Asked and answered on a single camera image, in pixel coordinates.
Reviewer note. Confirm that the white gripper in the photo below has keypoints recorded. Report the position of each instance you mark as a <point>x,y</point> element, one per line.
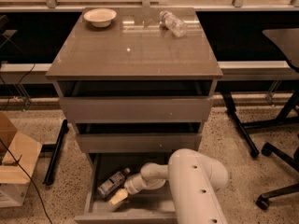
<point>133,183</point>

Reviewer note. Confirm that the blue labelled plastic bottle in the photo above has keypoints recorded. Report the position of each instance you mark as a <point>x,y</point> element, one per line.
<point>113,182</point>

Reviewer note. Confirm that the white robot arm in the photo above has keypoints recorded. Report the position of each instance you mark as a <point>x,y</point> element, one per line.
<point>193,180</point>

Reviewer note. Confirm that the middle drawer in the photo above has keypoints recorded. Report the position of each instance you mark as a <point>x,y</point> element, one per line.
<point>138,137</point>

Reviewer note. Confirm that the top drawer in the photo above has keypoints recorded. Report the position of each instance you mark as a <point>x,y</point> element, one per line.
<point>152,109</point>

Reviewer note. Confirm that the grey drawer cabinet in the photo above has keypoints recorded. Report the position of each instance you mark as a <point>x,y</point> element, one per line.
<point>134,56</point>

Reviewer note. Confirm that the clear plastic bottle on counter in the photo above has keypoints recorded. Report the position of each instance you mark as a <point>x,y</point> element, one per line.
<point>177,26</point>

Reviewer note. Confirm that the black desk leg left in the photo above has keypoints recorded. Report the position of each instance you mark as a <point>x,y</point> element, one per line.
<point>54,149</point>

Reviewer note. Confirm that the black desk leg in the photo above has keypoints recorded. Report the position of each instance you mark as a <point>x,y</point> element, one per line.
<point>54,149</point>
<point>231,110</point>

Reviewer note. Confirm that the cardboard box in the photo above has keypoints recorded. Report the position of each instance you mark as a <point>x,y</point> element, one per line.
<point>20,154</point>

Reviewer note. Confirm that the black desk leg right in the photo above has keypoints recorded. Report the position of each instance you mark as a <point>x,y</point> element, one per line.
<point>231,110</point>

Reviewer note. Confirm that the white bowl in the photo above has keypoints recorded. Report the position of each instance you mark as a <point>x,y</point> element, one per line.
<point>100,17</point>

